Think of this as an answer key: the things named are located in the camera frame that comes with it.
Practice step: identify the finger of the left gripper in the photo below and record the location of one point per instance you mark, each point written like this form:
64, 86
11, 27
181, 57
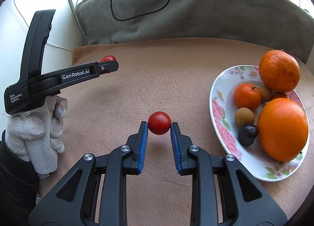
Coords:
108, 67

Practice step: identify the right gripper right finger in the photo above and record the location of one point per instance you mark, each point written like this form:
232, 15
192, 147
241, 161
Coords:
223, 190

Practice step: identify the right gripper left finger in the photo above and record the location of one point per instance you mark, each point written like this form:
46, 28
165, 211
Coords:
93, 191

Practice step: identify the red cherry tomato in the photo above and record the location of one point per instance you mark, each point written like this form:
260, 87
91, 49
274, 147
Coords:
159, 123
108, 58

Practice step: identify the left forearm black sleeve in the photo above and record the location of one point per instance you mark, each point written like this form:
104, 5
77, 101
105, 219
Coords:
19, 181

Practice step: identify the left hand white glove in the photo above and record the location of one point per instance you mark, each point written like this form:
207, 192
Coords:
35, 136

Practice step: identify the dark purple plum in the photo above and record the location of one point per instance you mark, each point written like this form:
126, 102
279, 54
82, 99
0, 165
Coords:
247, 134

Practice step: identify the peach fleece blanket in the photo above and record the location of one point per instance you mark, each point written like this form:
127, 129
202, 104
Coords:
174, 76

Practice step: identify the brown longan front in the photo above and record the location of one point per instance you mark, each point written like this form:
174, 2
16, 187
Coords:
244, 116

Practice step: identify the brown longan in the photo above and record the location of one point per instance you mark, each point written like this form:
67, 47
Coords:
244, 116
266, 93

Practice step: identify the floral white plate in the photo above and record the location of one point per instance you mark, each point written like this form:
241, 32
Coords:
222, 110

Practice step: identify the large front orange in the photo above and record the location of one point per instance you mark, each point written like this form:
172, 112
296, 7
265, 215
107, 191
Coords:
283, 129

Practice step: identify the small mandarin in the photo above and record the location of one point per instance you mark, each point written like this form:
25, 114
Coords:
248, 96

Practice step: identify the brown longan back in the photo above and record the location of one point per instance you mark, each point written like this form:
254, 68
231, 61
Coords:
266, 93

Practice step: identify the hidden small orange fruit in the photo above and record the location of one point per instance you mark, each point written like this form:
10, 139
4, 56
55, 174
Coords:
279, 95

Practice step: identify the spotted back orange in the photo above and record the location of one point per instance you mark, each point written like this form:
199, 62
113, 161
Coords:
279, 71

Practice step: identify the grey-green cushion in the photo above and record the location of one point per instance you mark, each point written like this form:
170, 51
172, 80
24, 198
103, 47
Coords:
278, 24

